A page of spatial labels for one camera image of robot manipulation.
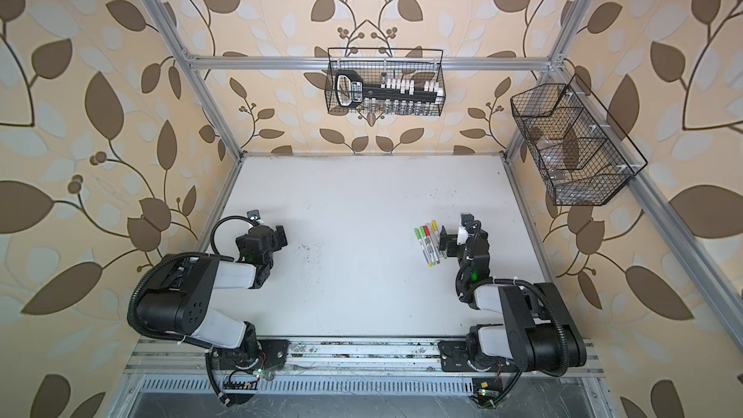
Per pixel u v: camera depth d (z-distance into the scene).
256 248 0.72
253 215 0.82
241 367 0.72
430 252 0.93
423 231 0.98
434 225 0.99
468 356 0.73
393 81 0.81
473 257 0.68
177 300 0.45
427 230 0.99
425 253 0.93
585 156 0.72
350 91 0.84
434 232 0.97
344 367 0.74
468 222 0.77
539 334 0.43
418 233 0.98
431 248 0.94
